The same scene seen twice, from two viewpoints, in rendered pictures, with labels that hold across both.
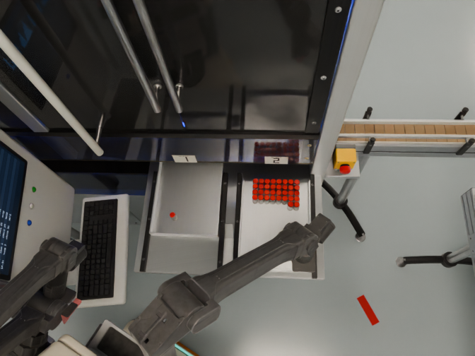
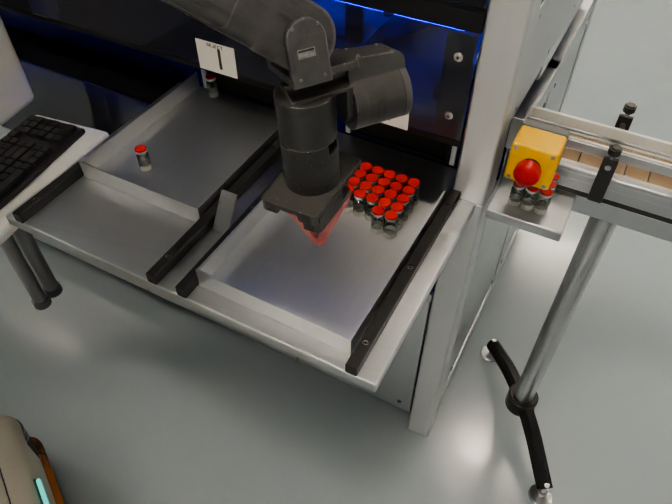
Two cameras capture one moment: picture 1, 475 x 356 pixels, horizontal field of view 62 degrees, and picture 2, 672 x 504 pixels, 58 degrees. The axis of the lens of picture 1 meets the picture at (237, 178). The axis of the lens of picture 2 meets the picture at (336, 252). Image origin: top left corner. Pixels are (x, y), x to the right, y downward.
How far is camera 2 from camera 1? 0.84 m
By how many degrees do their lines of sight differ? 21
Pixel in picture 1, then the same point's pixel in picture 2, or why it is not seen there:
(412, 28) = not seen: outside the picture
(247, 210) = not seen: hidden behind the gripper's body
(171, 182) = (182, 121)
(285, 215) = (358, 238)
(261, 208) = not seen: hidden behind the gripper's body
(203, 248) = (158, 230)
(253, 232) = (274, 240)
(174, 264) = (85, 233)
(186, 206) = (181, 160)
